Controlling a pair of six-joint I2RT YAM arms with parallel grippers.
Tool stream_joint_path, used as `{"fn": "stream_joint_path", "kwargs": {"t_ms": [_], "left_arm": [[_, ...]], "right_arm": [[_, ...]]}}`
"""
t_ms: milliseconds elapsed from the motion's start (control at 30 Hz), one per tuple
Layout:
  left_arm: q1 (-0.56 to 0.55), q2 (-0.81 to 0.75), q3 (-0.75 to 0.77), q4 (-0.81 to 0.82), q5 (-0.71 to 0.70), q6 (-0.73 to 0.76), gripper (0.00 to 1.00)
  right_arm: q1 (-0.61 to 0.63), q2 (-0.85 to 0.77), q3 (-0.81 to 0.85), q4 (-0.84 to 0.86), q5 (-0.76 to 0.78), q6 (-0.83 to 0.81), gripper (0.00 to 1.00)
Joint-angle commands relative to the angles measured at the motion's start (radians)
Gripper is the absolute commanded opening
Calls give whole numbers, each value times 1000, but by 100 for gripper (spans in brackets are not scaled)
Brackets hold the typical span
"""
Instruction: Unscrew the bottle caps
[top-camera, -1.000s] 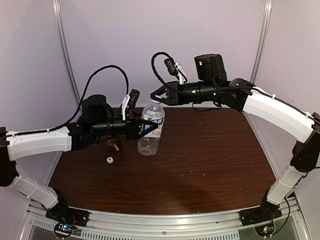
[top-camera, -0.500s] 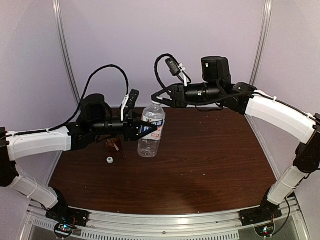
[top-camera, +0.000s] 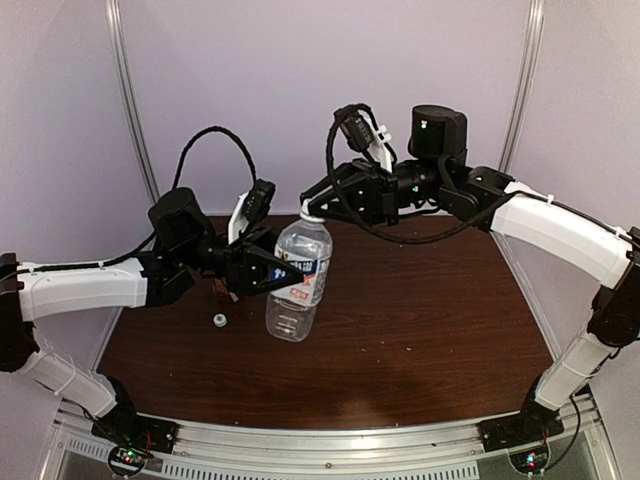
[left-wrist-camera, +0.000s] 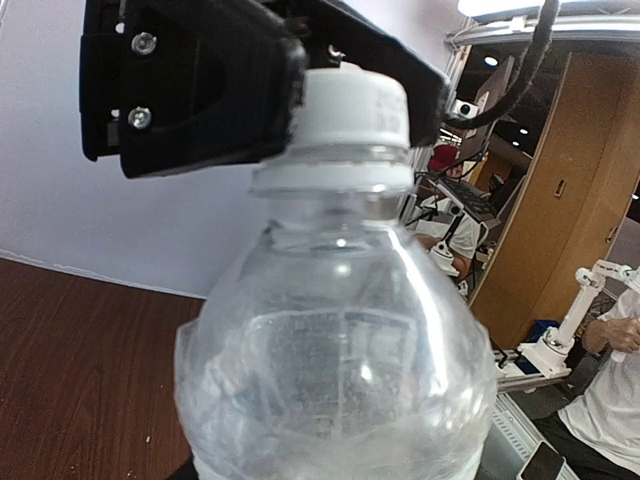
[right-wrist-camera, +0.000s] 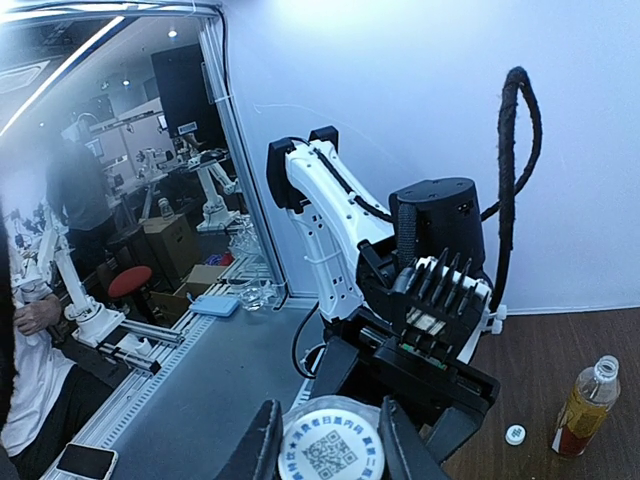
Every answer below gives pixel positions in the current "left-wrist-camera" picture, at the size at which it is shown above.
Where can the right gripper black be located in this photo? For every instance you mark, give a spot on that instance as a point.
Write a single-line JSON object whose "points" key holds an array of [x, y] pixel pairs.
{"points": [[220, 79]]}

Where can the person in white shirt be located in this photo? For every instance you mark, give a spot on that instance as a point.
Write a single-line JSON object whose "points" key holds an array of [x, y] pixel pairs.
{"points": [[598, 432]]}

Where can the white water bottle cap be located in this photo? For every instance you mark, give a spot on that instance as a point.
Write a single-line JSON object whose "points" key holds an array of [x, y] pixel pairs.
{"points": [[351, 107]]}

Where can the white smartphone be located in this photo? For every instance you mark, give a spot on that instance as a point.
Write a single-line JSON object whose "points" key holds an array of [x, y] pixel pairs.
{"points": [[544, 464]]}

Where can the clear water bottle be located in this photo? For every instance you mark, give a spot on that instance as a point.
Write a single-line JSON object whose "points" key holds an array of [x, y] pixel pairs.
{"points": [[336, 349]]}

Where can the person in red cap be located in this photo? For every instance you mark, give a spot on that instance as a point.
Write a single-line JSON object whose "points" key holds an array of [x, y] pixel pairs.
{"points": [[460, 233]]}

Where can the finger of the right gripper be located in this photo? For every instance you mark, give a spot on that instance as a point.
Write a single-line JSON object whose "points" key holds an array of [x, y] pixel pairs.
{"points": [[321, 25]]}

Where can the wooden cabinet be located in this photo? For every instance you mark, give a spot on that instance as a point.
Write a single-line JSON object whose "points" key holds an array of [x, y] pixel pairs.
{"points": [[575, 196]]}

